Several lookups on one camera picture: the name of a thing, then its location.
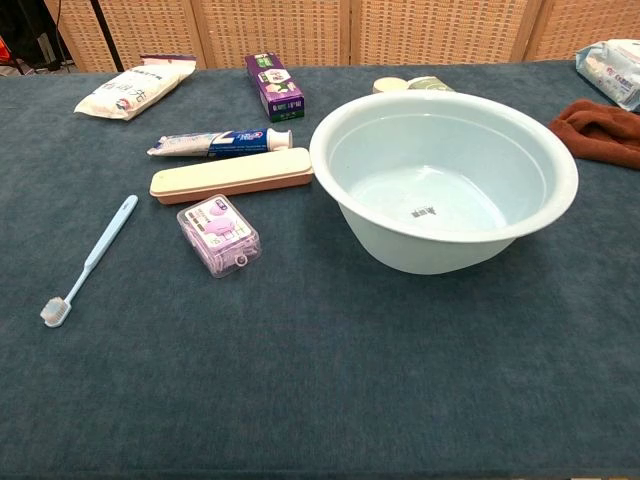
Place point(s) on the purple floss pick box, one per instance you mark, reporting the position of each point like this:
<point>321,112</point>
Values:
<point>220,235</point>

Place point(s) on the cream pink toothbrush case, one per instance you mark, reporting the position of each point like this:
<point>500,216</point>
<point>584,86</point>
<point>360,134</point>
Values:
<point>230,175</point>

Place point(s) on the white blue toothpaste tube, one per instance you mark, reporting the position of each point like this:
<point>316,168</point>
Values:
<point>220,142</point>

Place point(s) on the light blue plastic basin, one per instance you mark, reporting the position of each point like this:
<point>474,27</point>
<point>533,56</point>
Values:
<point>440,165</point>

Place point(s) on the dark blue table cloth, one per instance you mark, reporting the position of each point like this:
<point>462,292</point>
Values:
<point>320,375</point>

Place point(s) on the purple toothpaste carton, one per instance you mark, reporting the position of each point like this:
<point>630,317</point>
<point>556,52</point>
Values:
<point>277,90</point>

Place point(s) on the small cream jar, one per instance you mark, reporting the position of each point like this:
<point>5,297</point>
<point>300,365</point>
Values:
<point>390,85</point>

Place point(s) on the small green soap box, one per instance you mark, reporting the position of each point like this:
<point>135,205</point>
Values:
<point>430,84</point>

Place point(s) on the light blue toothbrush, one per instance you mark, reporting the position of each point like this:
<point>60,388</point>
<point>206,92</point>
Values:
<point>107,235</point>

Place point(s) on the woven folding screen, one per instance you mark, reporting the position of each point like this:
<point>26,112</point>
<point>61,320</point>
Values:
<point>280,30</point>

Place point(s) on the white cloth packet bag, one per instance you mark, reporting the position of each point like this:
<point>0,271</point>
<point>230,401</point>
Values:
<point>130,90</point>

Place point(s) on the black tripod stand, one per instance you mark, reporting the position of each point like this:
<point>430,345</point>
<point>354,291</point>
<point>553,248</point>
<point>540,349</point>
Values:
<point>108,37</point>

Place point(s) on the brown towel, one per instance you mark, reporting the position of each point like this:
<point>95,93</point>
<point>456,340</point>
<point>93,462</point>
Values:
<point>600,130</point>

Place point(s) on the light blue wet wipes pack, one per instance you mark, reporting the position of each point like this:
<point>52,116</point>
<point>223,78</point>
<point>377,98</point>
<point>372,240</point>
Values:
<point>610,70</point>

